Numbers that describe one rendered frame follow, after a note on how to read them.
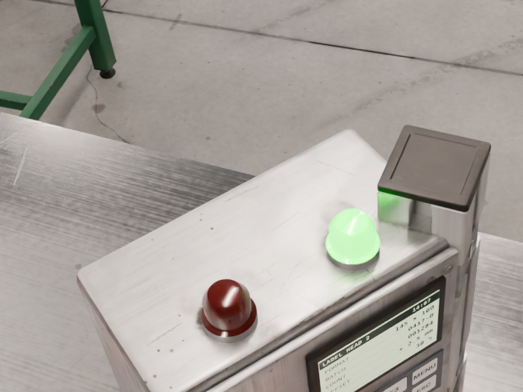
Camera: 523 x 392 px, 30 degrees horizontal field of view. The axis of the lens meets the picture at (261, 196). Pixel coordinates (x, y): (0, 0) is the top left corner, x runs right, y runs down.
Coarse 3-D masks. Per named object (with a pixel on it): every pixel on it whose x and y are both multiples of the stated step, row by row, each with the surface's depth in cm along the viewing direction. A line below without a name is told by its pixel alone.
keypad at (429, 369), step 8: (440, 352) 53; (424, 360) 53; (432, 360) 53; (440, 360) 54; (416, 368) 53; (424, 368) 54; (432, 368) 54; (440, 368) 55; (400, 376) 53; (408, 376) 53; (416, 376) 54; (424, 376) 54; (432, 376) 55; (440, 376) 55; (384, 384) 52; (392, 384) 53; (400, 384) 53; (408, 384) 54; (416, 384) 54; (424, 384) 55; (432, 384) 55; (440, 384) 56
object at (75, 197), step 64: (0, 128) 151; (64, 128) 149; (0, 192) 142; (64, 192) 141; (128, 192) 139; (192, 192) 138; (0, 256) 134; (64, 256) 133; (512, 256) 126; (0, 320) 127; (64, 320) 126; (512, 320) 119; (0, 384) 120; (64, 384) 119; (512, 384) 114
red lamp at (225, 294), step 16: (208, 288) 45; (224, 288) 44; (240, 288) 44; (208, 304) 44; (224, 304) 43; (240, 304) 44; (208, 320) 44; (224, 320) 44; (240, 320) 44; (256, 320) 45; (224, 336) 44; (240, 336) 44
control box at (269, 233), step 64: (256, 192) 51; (320, 192) 50; (128, 256) 49; (192, 256) 48; (256, 256) 48; (320, 256) 47; (384, 256) 47; (448, 256) 47; (128, 320) 46; (192, 320) 46; (320, 320) 46; (448, 320) 52; (128, 384) 50; (192, 384) 44; (256, 384) 45
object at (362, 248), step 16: (352, 208) 46; (336, 224) 46; (352, 224) 46; (368, 224) 46; (336, 240) 46; (352, 240) 45; (368, 240) 46; (336, 256) 47; (352, 256) 46; (368, 256) 46
